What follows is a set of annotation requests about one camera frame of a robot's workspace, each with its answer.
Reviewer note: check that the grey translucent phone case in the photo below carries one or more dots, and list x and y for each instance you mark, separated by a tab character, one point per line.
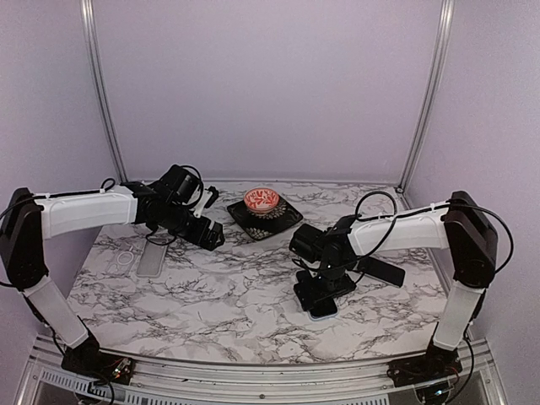
151	261

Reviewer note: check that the left aluminium frame post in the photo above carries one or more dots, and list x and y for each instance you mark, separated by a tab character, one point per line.
92	43

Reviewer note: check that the red white patterned bowl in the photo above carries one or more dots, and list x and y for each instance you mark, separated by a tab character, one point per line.
261	200

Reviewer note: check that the clear magsafe phone case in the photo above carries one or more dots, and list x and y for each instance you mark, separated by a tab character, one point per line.
123	263

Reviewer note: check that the right aluminium frame post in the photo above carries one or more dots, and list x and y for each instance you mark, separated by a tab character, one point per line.
438	61

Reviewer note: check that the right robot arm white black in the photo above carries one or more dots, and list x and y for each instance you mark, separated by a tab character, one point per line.
458	225

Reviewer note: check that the black square floral plate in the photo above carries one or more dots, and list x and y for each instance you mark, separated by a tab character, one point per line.
263	226

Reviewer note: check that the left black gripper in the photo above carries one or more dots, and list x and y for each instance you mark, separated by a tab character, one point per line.
197	236

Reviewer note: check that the aluminium frame post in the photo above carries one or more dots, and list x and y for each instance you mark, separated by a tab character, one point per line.
438	61
92	43

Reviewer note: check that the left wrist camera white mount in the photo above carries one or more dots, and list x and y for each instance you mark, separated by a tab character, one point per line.
208	198

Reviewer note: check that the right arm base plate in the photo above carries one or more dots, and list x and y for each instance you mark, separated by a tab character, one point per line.
419	369

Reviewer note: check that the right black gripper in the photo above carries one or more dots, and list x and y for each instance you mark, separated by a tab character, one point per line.
316	294

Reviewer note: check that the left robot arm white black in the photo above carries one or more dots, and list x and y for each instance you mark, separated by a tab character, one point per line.
32	219

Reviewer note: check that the black smartphone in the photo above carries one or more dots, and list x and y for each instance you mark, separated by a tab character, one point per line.
325	301
382	271

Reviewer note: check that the front aluminium rail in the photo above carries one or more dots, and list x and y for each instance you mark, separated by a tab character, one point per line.
173	381

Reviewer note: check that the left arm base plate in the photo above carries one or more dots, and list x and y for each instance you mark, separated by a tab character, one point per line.
110	367

